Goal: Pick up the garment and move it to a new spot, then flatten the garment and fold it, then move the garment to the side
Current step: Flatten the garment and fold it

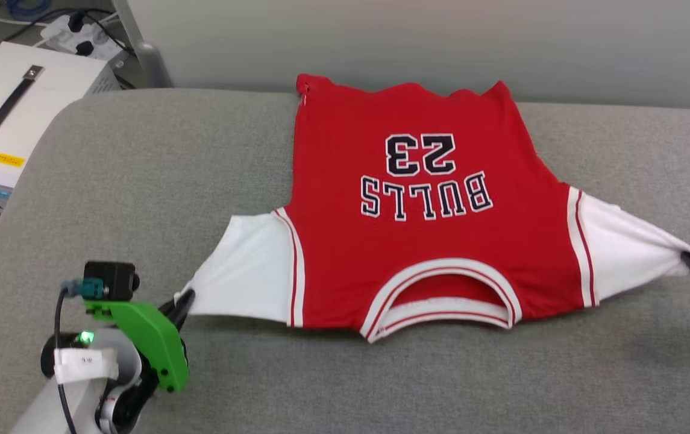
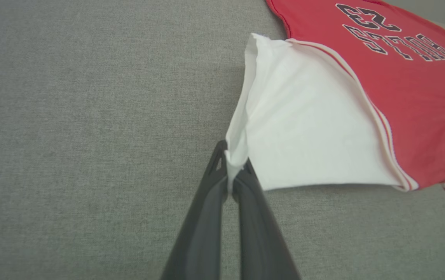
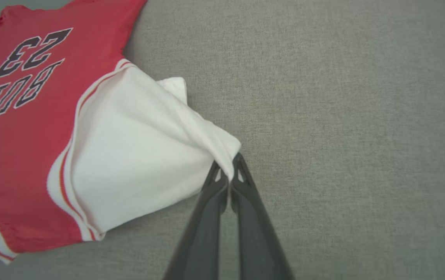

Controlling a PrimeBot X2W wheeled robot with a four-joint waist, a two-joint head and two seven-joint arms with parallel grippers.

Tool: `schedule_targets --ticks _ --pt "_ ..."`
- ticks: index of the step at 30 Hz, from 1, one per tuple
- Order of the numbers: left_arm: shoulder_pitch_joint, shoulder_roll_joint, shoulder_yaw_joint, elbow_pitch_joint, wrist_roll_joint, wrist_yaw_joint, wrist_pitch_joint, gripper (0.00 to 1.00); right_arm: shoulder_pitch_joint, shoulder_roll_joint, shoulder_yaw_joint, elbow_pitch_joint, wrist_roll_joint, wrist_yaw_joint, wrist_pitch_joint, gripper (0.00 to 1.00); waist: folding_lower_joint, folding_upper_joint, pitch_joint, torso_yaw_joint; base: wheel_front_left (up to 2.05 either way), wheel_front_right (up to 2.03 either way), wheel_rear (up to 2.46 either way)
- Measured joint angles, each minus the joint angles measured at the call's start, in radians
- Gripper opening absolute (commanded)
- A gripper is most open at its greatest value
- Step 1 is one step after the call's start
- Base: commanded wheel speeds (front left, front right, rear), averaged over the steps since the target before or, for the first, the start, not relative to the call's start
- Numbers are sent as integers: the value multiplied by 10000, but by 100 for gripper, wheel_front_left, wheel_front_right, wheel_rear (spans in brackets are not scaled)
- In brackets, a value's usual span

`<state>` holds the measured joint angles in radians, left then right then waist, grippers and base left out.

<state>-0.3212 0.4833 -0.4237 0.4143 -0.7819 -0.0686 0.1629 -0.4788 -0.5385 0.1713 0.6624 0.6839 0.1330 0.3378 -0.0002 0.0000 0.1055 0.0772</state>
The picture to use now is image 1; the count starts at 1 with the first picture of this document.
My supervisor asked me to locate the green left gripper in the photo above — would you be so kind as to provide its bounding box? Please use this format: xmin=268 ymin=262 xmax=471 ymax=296
xmin=84 ymin=289 xmax=196 ymax=394

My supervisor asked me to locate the red white basketball jersey shirt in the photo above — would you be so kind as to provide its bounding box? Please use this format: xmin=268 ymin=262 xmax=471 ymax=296
xmin=184 ymin=73 xmax=690 ymax=345

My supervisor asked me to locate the grey fabric padded surface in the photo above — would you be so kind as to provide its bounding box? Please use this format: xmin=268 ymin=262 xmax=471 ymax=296
xmin=0 ymin=87 xmax=690 ymax=434

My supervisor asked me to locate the grey partition foot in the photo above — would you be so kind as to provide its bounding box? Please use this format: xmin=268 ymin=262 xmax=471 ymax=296
xmin=133 ymin=40 xmax=173 ymax=89

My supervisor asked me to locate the white equipment box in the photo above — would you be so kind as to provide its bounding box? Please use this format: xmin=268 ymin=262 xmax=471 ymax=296
xmin=0 ymin=41 xmax=122 ymax=215

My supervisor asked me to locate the white power strip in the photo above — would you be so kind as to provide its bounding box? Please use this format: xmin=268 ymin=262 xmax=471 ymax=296
xmin=39 ymin=11 xmax=130 ymax=62

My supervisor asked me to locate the light grey partition panel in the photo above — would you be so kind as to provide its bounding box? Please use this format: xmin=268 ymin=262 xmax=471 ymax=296
xmin=111 ymin=0 xmax=690 ymax=111

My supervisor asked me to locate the black left cable teal connector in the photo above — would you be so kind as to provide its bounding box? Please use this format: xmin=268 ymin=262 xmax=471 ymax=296
xmin=54 ymin=278 xmax=107 ymax=434

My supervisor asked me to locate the black strap handle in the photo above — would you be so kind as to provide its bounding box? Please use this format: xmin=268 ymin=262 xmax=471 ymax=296
xmin=0 ymin=64 xmax=45 ymax=143

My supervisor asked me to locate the black power cable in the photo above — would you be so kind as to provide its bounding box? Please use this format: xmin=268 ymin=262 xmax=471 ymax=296
xmin=67 ymin=9 xmax=140 ymax=61

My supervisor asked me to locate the blue coiled cable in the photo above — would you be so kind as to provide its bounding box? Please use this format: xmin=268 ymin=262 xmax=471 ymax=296
xmin=5 ymin=0 xmax=51 ymax=16

